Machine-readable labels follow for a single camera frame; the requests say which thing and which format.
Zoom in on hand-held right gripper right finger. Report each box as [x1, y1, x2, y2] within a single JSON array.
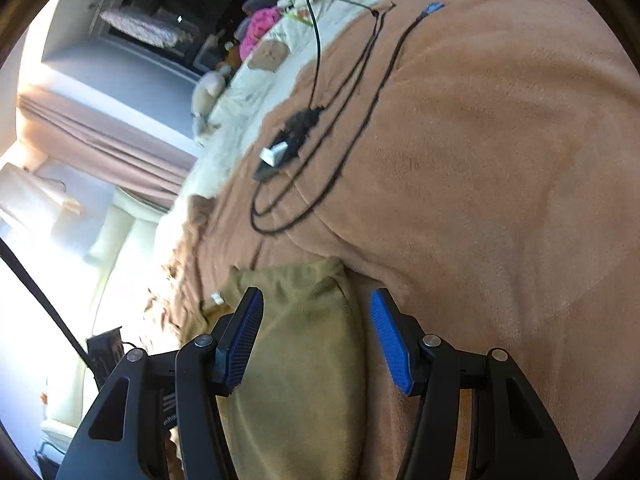
[[370, 288, 581, 480]]

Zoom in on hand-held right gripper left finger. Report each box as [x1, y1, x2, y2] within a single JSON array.
[[55, 286, 265, 480]]

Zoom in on olive printed t-shirt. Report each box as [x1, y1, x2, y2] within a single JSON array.
[[200, 257, 371, 480]]

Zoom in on white padded headboard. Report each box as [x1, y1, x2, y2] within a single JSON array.
[[40, 190, 171, 441]]

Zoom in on white hanging garment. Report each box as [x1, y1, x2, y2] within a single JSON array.
[[0, 160, 81, 231]]

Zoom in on brown blanket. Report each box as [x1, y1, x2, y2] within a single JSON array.
[[145, 0, 640, 480]]

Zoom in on pink curtain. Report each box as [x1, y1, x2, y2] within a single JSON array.
[[17, 85, 201, 211]]

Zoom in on small black device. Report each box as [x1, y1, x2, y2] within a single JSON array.
[[252, 107, 321, 181]]

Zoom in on cream bed sheet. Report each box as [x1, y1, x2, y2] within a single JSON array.
[[165, 0, 401, 221]]

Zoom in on white plush toy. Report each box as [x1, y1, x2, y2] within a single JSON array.
[[192, 71, 228, 133]]

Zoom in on brown plush toy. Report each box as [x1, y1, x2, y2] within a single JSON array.
[[217, 40, 241, 73]]

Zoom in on pink plush toy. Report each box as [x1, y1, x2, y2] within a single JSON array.
[[239, 8, 281, 58]]

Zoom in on floral hanging garment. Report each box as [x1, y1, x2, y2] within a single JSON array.
[[100, 10, 186, 48]]

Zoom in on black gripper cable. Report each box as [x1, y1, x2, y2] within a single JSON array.
[[0, 237, 96, 376]]

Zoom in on thin black cable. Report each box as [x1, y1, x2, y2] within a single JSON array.
[[250, 0, 446, 236]]

